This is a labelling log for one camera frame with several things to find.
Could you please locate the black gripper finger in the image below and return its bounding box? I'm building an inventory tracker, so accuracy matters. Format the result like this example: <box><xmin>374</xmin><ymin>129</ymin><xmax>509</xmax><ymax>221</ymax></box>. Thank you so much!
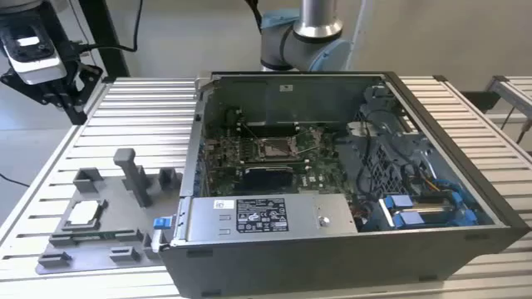
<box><xmin>0</xmin><ymin>70</ymin><xmax>69</xmax><ymax>110</ymax></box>
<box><xmin>61</xmin><ymin>62</ymin><xmax>105</xmax><ymax>125</ymax></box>

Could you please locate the silver CPU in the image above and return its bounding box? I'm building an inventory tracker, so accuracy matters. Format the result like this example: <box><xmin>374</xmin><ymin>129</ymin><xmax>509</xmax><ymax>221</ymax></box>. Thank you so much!
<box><xmin>65</xmin><ymin>201</ymin><xmax>101</xmax><ymax>225</ymax></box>

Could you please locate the black RAM slot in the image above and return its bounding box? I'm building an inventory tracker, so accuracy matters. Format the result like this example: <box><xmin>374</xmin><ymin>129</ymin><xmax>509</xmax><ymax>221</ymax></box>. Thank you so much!
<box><xmin>238</xmin><ymin>159</ymin><xmax>310</xmax><ymax>168</ymax></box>
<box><xmin>236</xmin><ymin>121</ymin><xmax>301</xmax><ymax>130</ymax></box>

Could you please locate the CPU socket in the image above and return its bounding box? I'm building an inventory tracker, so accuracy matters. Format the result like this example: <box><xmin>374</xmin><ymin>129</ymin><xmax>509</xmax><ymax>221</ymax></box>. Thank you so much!
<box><xmin>257</xmin><ymin>138</ymin><xmax>298</xmax><ymax>161</ymax></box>

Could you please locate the grey parts rack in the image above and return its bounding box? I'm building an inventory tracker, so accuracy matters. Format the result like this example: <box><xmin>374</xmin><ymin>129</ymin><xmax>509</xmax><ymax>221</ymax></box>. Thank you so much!
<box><xmin>36</xmin><ymin>148</ymin><xmax>184</xmax><ymax>275</ymax></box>

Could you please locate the green RAM stick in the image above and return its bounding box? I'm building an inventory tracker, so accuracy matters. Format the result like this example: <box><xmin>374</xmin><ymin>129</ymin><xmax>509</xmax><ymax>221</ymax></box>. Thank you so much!
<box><xmin>70</xmin><ymin>231</ymin><xmax>138</xmax><ymax>243</ymax></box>

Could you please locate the metal locking lever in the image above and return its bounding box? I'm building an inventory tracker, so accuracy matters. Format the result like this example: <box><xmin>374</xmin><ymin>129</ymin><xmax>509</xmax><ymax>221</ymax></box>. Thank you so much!
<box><xmin>297</xmin><ymin>141</ymin><xmax>324</xmax><ymax>155</ymax></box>
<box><xmin>244</xmin><ymin>123</ymin><xmax>268</xmax><ymax>143</ymax></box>

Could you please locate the metal socket cover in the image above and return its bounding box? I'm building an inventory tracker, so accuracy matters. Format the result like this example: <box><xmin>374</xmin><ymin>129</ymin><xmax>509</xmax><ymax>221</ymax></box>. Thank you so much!
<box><xmin>257</xmin><ymin>136</ymin><xmax>298</xmax><ymax>150</ymax></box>

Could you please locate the black heat sink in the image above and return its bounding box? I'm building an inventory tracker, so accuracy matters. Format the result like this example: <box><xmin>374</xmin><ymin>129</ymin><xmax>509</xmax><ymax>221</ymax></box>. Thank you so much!
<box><xmin>242</xmin><ymin>166</ymin><xmax>294</xmax><ymax>191</ymax></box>

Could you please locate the silver power supply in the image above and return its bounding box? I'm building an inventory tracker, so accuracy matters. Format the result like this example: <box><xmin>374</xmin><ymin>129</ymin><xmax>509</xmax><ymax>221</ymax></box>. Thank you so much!
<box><xmin>184</xmin><ymin>194</ymin><xmax>358</xmax><ymax>245</ymax></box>

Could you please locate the green motherboard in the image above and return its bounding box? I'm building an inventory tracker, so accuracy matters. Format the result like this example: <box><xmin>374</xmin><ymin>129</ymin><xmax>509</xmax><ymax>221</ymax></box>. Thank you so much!
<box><xmin>198</xmin><ymin>123</ymin><xmax>354</xmax><ymax>200</ymax></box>

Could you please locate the black perforated drive cage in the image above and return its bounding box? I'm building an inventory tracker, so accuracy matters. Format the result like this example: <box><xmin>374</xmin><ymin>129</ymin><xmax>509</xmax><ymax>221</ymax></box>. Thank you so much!
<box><xmin>352</xmin><ymin>102</ymin><xmax>458</xmax><ymax>202</ymax></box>

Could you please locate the black open PC case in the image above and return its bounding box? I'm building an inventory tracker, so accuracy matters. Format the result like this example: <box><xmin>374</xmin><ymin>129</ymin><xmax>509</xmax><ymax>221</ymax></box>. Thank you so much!
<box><xmin>160</xmin><ymin>70</ymin><xmax>530</xmax><ymax>297</ymax></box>

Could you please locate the blue disk carrier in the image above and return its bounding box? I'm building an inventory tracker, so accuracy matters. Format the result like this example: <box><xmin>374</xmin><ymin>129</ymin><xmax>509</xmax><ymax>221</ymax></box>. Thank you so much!
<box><xmin>382</xmin><ymin>193</ymin><xmax>474</xmax><ymax>209</ymax></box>
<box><xmin>390</xmin><ymin>209</ymin><xmax>477</xmax><ymax>228</ymax></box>

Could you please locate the aluminium slat side table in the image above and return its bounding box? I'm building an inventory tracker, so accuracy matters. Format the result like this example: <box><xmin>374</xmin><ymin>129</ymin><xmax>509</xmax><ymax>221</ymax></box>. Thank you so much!
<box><xmin>484</xmin><ymin>74</ymin><xmax>532</xmax><ymax>127</ymax></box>

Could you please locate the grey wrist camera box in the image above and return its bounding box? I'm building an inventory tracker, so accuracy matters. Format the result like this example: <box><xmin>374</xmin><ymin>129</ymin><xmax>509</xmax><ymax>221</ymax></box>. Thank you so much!
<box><xmin>0</xmin><ymin>26</ymin><xmax>68</xmax><ymax>85</ymax></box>

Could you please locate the black frame post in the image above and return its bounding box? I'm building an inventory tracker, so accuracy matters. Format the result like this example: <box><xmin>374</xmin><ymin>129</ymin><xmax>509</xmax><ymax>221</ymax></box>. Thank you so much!
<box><xmin>78</xmin><ymin>0</ymin><xmax>130</xmax><ymax>79</ymax></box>

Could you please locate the black camera cable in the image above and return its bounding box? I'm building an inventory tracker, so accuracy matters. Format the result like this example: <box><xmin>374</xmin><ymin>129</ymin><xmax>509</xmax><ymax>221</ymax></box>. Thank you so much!
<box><xmin>73</xmin><ymin>0</ymin><xmax>144</xmax><ymax>54</ymax></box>

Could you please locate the black floor cable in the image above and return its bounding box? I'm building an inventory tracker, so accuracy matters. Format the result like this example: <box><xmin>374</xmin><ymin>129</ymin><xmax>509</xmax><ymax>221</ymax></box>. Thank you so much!
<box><xmin>0</xmin><ymin>173</ymin><xmax>30</xmax><ymax>188</ymax></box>

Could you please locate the black wire in case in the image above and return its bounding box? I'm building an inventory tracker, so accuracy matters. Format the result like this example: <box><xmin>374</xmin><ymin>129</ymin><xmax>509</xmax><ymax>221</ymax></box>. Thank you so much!
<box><xmin>357</xmin><ymin>123</ymin><xmax>377</xmax><ymax>200</ymax></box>

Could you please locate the yellow orange wire bundle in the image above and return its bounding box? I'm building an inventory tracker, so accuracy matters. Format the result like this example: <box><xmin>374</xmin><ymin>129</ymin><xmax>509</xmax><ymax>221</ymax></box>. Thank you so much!
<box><xmin>418</xmin><ymin>173</ymin><xmax>442</xmax><ymax>194</ymax></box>

